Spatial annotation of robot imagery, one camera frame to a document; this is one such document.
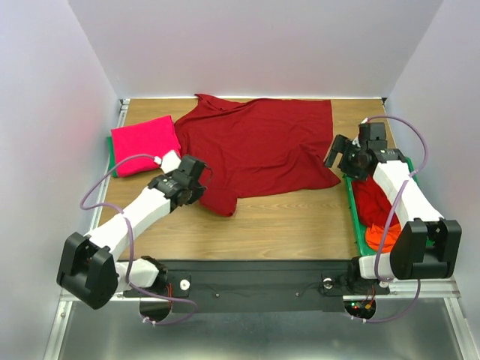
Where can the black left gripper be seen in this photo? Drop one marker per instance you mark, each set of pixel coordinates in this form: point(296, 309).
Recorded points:
point(199, 188)

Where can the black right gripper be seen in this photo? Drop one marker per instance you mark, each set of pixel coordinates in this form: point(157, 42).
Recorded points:
point(335, 151)

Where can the dark red t-shirt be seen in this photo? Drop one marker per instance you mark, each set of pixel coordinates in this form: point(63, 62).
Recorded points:
point(257, 148)

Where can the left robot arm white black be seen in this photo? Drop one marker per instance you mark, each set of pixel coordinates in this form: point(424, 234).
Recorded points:
point(90, 268)

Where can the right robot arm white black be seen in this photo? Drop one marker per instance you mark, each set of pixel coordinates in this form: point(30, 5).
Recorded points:
point(428, 243)

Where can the folded pink t-shirt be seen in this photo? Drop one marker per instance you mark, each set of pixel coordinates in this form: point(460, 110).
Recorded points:
point(155, 137)

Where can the red t-shirt in bin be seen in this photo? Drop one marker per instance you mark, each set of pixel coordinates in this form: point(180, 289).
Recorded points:
point(372, 204)

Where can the folded green t-shirt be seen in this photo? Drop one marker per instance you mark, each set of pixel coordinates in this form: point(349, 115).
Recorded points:
point(112, 158)

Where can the green plastic bin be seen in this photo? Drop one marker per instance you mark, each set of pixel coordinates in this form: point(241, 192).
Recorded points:
point(367, 239)

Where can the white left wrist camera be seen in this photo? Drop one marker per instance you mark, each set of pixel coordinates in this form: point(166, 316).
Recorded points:
point(169, 162)

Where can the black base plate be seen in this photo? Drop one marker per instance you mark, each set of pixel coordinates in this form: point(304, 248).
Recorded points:
point(223, 286)

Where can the aluminium frame rail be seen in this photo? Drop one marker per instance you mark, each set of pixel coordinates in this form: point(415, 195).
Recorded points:
point(402, 289)

